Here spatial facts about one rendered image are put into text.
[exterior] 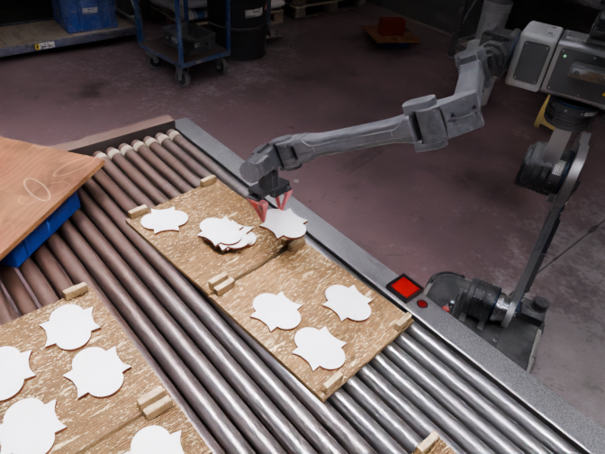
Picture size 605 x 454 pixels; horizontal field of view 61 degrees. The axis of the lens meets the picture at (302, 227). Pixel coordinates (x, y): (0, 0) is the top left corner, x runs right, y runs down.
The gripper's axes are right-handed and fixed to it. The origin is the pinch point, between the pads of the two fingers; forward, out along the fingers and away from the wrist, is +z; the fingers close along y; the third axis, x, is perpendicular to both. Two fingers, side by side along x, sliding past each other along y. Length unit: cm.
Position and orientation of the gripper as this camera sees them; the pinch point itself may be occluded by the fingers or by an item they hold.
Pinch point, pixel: (271, 213)
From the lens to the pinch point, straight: 145.5
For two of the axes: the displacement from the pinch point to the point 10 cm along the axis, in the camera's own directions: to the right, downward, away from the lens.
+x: 7.2, 3.2, -6.1
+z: 0.6, 8.5, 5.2
